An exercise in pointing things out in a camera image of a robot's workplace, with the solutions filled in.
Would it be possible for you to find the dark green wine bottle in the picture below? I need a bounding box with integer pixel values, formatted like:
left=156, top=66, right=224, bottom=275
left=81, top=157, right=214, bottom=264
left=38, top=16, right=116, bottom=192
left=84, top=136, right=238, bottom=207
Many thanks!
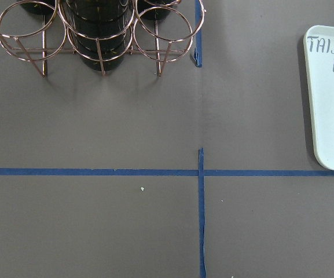
left=61, top=1, right=133, bottom=72

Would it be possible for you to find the cream bear tray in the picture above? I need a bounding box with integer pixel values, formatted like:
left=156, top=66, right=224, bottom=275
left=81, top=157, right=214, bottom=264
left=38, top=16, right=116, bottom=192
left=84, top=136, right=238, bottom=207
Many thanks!
left=303, top=25, right=334, bottom=170

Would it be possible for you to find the copper wire bottle rack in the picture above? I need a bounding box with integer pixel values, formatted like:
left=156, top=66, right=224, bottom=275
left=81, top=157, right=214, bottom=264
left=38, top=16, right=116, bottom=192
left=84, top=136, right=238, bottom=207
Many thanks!
left=0, top=1, right=206, bottom=77

